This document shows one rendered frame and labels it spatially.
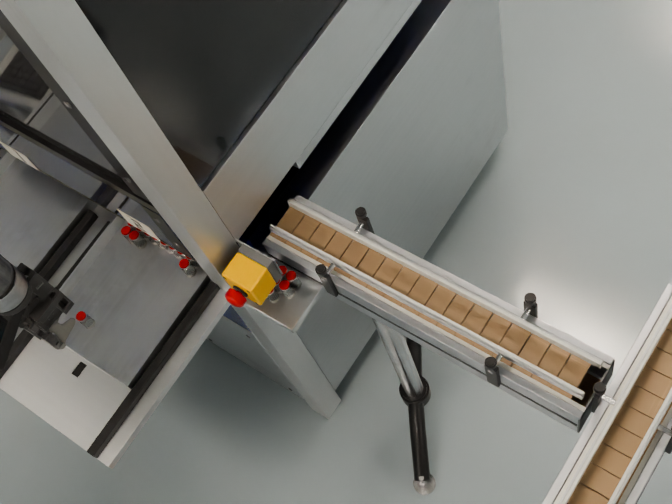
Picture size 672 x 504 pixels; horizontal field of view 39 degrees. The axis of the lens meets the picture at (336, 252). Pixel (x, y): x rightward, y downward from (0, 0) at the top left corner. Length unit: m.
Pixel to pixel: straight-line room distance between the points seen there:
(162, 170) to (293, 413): 1.35
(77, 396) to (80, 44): 0.87
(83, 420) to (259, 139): 0.65
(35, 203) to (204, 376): 0.89
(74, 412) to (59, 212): 0.46
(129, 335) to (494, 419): 1.11
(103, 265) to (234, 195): 0.43
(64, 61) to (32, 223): 0.93
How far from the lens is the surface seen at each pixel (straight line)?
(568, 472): 1.66
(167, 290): 1.96
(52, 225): 2.15
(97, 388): 1.95
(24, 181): 2.24
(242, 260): 1.76
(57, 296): 1.63
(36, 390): 2.00
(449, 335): 1.74
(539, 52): 3.19
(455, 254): 2.83
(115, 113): 1.39
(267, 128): 1.72
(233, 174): 1.69
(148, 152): 1.48
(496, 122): 2.79
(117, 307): 1.99
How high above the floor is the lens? 2.55
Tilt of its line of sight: 62 degrees down
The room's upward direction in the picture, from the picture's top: 25 degrees counter-clockwise
